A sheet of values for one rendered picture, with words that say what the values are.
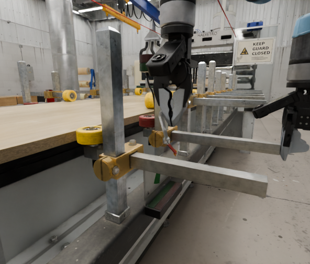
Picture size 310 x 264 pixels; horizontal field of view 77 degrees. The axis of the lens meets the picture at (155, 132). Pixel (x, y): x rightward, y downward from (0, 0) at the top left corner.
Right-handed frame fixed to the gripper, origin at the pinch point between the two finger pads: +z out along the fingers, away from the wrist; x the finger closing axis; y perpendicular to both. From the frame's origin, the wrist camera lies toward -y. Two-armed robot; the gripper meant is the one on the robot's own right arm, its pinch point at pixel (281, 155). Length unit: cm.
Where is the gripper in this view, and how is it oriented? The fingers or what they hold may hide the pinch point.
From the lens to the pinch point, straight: 66.1
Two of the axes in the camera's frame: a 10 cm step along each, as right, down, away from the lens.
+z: 0.0, 9.7, 2.4
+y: 8.9, 1.1, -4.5
